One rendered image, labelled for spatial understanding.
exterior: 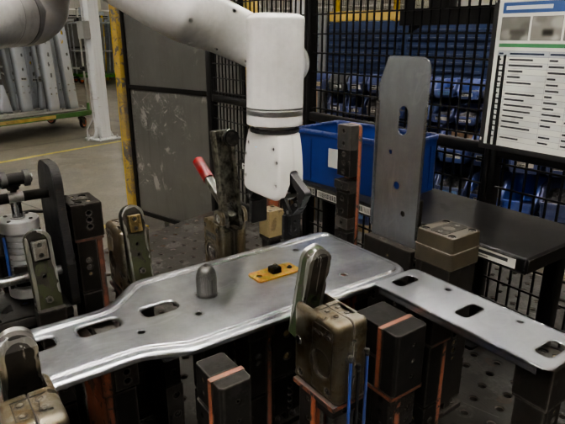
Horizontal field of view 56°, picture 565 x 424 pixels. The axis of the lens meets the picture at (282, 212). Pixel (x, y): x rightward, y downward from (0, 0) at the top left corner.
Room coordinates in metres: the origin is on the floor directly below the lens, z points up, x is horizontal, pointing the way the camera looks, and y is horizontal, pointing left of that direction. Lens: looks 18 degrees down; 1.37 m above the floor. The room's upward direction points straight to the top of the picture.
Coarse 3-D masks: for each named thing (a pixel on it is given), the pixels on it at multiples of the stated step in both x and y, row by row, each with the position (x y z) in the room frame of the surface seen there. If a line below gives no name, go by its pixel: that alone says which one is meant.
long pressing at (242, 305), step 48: (288, 240) 0.94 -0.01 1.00; (336, 240) 0.95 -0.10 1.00; (144, 288) 0.74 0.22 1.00; (192, 288) 0.74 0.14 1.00; (240, 288) 0.74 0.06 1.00; (288, 288) 0.74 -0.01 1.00; (336, 288) 0.74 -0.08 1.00; (48, 336) 0.61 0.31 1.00; (96, 336) 0.60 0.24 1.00; (144, 336) 0.60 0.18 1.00; (192, 336) 0.60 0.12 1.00; (240, 336) 0.62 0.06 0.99
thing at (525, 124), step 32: (512, 0) 1.10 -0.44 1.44; (544, 0) 1.04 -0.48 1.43; (512, 32) 1.09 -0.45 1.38; (544, 32) 1.04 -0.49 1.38; (512, 64) 1.08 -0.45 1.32; (544, 64) 1.03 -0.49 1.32; (512, 96) 1.07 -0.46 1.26; (544, 96) 1.02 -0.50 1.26; (480, 128) 1.13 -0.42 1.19; (512, 128) 1.07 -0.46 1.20; (544, 128) 1.01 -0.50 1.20
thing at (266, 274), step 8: (272, 264) 0.81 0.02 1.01; (280, 264) 0.83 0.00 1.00; (288, 264) 0.83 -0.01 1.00; (256, 272) 0.80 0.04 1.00; (264, 272) 0.80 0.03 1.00; (272, 272) 0.79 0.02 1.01; (280, 272) 0.79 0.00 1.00; (288, 272) 0.80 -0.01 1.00; (296, 272) 0.80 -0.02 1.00; (256, 280) 0.77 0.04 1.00; (264, 280) 0.76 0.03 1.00
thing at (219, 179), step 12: (216, 132) 0.91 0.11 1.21; (228, 132) 0.90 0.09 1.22; (216, 144) 0.91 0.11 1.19; (228, 144) 0.90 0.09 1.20; (216, 156) 0.91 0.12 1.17; (228, 156) 0.93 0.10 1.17; (216, 168) 0.91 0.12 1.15; (228, 168) 0.92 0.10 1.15; (216, 180) 0.91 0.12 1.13; (228, 180) 0.92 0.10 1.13; (228, 192) 0.92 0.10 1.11; (240, 204) 0.92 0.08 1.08; (228, 216) 0.90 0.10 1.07; (240, 216) 0.91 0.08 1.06
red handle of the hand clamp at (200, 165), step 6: (198, 156) 1.01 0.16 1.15; (198, 162) 0.99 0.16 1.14; (204, 162) 1.00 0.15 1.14; (198, 168) 0.99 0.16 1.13; (204, 168) 0.98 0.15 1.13; (204, 174) 0.97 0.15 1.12; (210, 174) 0.97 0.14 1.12; (204, 180) 0.97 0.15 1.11; (210, 180) 0.96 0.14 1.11; (210, 186) 0.95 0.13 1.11; (216, 192) 0.94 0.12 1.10; (216, 198) 0.94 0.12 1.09; (228, 204) 0.92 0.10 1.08; (228, 210) 0.91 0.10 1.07; (234, 216) 0.91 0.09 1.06
